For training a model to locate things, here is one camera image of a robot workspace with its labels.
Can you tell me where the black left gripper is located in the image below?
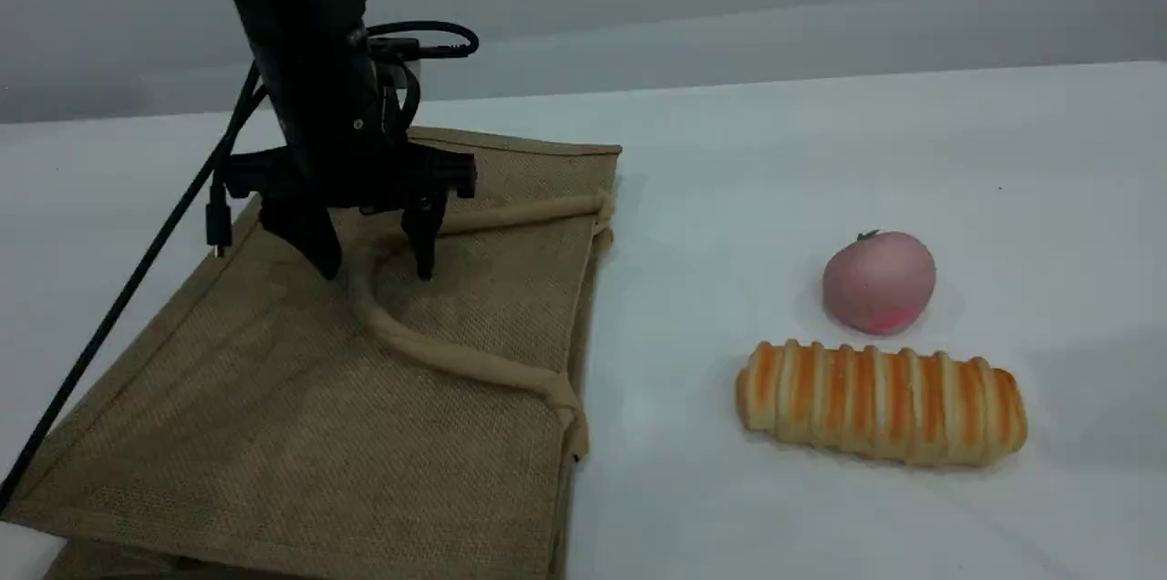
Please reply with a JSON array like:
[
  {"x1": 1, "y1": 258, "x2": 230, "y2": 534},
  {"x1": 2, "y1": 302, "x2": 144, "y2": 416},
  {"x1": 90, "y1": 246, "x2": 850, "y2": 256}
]
[{"x1": 223, "y1": 0, "x2": 478, "y2": 281}]

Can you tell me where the brown burlap bag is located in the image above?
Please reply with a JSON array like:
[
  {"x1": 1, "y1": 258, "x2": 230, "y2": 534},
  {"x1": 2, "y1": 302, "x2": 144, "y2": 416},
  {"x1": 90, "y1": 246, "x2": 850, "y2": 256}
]
[{"x1": 0, "y1": 126, "x2": 624, "y2": 580}]

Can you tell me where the pink peach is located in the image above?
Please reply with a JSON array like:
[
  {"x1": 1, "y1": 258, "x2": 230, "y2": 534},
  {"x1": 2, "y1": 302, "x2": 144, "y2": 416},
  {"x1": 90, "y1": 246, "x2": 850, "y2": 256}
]
[{"x1": 821, "y1": 229, "x2": 939, "y2": 337}]

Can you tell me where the long striped bread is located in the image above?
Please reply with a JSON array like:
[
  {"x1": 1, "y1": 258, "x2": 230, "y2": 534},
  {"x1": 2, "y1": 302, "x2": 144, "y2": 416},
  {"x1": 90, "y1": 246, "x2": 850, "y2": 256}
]
[{"x1": 735, "y1": 338, "x2": 1030, "y2": 470}]

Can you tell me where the short black cable with plug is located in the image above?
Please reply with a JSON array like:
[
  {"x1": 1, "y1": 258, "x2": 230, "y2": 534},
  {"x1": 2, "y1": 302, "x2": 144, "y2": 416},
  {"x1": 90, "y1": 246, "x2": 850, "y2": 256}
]
[{"x1": 206, "y1": 88, "x2": 265, "y2": 258}]

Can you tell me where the looped black camera cable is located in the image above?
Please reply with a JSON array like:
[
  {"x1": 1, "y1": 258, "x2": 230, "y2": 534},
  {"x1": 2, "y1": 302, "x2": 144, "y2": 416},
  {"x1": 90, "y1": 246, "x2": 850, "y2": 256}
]
[{"x1": 365, "y1": 19, "x2": 481, "y2": 132}]

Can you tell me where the long black cable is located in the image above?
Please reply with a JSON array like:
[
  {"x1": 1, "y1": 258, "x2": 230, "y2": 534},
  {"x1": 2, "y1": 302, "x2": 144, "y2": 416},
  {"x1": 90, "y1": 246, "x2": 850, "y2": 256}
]
[{"x1": 0, "y1": 60, "x2": 267, "y2": 510}]

